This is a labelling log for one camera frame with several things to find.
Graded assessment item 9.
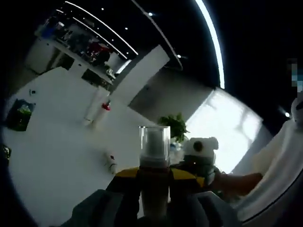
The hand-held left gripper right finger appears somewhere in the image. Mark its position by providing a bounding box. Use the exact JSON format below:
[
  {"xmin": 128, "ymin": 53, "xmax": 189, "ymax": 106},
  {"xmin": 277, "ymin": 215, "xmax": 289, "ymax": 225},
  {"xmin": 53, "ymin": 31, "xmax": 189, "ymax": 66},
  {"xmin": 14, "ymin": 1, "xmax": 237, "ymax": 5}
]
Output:
[{"xmin": 168, "ymin": 168, "xmax": 243, "ymax": 227}]

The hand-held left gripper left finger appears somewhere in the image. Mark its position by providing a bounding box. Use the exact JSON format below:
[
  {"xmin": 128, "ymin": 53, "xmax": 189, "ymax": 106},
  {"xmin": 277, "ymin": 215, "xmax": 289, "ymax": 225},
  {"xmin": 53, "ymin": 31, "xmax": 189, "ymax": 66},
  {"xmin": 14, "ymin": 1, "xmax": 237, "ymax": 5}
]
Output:
[{"xmin": 60, "ymin": 166, "xmax": 143, "ymax": 227}]

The white pump bottle red collar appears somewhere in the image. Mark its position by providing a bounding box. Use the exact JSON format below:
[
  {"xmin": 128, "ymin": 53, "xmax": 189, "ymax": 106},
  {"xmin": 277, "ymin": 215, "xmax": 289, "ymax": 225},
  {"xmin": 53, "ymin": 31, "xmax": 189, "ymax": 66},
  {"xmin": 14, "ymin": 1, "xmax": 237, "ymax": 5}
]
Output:
[{"xmin": 93, "ymin": 99, "xmax": 112, "ymax": 130}]

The white skincare tube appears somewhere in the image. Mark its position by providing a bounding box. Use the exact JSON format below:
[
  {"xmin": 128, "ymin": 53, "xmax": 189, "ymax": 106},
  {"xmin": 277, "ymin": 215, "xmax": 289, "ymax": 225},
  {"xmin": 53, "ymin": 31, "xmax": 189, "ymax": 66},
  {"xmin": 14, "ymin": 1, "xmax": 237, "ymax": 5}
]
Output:
[{"xmin": 84, "ymin": 90, "xmax": 106, "ymax": 126}]

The golden foil packet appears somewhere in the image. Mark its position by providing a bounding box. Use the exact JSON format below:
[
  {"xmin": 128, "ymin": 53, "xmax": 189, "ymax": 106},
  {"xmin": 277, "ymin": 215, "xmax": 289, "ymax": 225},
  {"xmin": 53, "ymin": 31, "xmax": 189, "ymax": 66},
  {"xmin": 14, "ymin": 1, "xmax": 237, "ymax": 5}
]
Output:
[{"xmin": 1, "ymin": 144, "xmax": 12, "ymax": 164}]

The blue white container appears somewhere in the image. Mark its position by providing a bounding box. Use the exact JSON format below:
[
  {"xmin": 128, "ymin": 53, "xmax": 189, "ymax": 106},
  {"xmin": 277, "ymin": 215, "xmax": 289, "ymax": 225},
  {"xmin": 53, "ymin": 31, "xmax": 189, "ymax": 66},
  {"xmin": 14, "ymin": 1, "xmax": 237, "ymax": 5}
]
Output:
[{"xmin": 169, "ymin": 141, "xmax": 183, "ymax": 152}]

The green potted plant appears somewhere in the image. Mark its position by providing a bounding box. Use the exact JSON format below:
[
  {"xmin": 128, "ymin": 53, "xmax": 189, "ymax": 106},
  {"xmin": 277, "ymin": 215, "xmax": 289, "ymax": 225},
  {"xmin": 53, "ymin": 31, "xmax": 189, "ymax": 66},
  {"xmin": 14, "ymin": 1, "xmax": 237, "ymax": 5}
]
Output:
[{"xmin": 158, "ymin": 113, "xmax": 190, "ymax": 143}]

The person's arm, white sleeve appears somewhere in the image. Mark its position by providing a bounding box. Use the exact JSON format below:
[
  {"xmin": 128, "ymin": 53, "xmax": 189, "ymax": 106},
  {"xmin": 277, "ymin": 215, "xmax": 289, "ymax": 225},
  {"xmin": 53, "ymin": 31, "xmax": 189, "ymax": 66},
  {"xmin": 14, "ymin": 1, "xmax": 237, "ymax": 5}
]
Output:
[{"xmin": 233, "ymin": 118, "xmax": 303, "ymax": 222}]

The white chest-worn device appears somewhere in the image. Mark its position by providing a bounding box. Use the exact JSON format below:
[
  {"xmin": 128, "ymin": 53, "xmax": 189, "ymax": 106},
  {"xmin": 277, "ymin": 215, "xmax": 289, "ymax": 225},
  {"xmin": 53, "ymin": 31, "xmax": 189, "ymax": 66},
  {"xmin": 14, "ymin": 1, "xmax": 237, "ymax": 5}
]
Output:
[{"xmin": 290, "ymin": 96, "xmax": 303, "ymax": 124}]

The green snack packet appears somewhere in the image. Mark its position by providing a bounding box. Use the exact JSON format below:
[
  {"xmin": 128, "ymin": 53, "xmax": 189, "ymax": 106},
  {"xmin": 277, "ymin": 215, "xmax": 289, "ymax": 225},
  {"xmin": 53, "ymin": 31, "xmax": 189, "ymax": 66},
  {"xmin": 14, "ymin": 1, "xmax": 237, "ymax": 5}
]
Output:
[{"xmin": 6, "ymin": 98, "xmax": 36, "ymax": 132}]

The white office counter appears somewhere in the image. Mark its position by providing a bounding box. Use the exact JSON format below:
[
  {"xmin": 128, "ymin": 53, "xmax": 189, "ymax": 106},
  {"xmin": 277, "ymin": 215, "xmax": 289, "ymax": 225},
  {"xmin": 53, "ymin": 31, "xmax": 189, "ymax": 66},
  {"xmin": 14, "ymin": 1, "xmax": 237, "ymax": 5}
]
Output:
[{"xmin": 26, "ymin": 35, "xmax": 114, "ymax": 87}]

